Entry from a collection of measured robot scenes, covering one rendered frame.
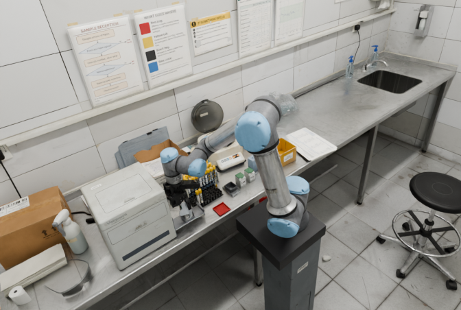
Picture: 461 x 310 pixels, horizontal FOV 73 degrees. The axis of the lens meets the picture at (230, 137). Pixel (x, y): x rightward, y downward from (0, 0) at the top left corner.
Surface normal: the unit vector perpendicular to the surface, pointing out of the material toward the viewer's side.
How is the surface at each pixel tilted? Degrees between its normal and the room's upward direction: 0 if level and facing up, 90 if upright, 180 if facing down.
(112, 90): 93
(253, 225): 4
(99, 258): 0
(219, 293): 0
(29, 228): 88
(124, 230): 90
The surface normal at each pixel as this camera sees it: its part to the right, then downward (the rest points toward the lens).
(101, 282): -0.08, -0.83
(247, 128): -0.42, 0.47
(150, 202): 0.60, 0.38
